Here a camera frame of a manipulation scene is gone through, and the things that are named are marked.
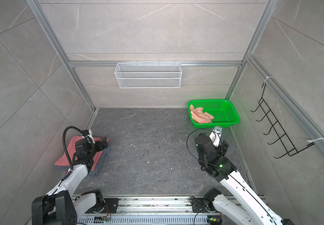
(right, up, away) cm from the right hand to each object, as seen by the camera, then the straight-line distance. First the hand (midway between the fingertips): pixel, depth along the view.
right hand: (212, 135), depth 72 cm
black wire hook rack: (+30, -1, -8) cm, 31 cm away
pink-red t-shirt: (-61, -5, +7) cm, 62 cm away
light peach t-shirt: (+1, +11, +34) cm, 36 cm away
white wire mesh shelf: (-38, +41, +30) cm, 63 cm away
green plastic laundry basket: (+25, +13, +44) cm, 52 cm away
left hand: (-68, -2, +15) cm, 69 cm away
